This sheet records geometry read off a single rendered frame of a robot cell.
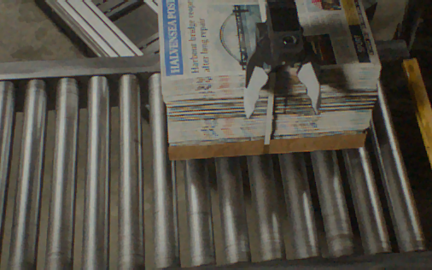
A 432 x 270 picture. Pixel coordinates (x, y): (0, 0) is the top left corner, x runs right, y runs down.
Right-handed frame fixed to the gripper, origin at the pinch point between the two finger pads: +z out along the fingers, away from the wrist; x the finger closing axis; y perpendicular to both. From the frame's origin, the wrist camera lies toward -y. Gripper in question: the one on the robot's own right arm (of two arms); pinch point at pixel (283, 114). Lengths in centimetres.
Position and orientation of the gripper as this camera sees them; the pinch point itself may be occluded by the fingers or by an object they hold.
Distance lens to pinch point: 114.1
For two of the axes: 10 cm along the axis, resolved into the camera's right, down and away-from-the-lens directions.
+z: 0.5, 9.2, 3.8
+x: -10.0, 0.6, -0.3
